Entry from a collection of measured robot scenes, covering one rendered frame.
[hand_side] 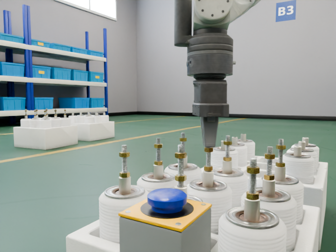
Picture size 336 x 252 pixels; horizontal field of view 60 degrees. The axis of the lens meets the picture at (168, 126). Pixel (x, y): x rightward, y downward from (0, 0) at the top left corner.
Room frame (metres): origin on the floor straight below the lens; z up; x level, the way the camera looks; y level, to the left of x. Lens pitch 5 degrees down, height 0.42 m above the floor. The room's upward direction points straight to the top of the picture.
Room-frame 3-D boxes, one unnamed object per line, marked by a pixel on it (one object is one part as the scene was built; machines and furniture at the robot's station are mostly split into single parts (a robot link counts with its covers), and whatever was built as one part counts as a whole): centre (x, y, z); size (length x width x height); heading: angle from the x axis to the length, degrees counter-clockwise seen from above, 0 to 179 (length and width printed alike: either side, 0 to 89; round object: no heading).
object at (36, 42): (5.19, 2.38, 1.38); 0.50 x 0.38 x 0.11; 59
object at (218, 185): (0.57, -0.08, 0.25); 0.08 x 0.08 x 0.01
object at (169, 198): (0.29, 0.00, 0.32); 0.04 x 0.04 x 0.02
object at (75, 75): (5.93, 1.92, 0.90); 0.50 x 0.38 x 0.21; 59
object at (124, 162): (0.53, 0.08, 0.30); 0.01 x 0.01 x 0.08
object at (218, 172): (0.68, -0.14, 0.25); 0.08 x 0.08 x 0.01
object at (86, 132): (3.20, 0.87, 0.09); 0.39 x 0.39 x 0.18; 61
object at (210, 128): (0.56, -0.08, 0.36); 0.03 x 0.02 x 0.06; 94
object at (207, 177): (0.57, -0.08, 0.26); 0.02 x 0.02 x 0.03
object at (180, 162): (0.47, -0.02, 0.31); 0.01 x 0.01 x 0.08
